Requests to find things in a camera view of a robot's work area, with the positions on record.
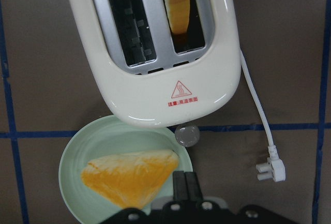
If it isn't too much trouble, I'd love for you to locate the white two-slot toaster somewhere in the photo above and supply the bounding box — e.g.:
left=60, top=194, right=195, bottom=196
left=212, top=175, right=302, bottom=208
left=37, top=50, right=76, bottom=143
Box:
left=62, top=0, right=242, bottom=150

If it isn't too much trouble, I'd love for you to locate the white toaster power cord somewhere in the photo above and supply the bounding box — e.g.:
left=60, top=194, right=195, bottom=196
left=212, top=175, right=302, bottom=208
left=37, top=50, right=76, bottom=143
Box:
left=239, top=50, right=287, bottom=183

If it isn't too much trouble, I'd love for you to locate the light green plate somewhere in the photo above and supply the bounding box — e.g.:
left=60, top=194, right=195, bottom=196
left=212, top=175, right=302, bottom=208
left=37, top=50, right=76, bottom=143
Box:
left=58, top=115, right=193, bottom=223

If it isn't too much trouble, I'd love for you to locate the bread slice in toaster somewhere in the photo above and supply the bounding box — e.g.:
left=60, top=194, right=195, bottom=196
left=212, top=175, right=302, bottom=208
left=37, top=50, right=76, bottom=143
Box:
left=164, top=0, right=190, bottom=35

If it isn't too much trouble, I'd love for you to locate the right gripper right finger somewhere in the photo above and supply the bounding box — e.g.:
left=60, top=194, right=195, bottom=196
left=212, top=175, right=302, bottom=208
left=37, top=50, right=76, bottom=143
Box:
left=185, top=172, right=203, bottom=201

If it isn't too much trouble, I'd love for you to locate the triangular bread on plate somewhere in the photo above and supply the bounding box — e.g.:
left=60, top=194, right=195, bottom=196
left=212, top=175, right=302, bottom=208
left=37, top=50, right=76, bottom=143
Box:
left=81, top=149, right=179, bottom=209

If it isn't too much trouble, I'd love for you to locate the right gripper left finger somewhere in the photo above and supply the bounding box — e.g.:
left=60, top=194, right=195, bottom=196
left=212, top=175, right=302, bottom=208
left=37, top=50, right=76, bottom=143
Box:
left=173, top=171, right=188, bottom=201

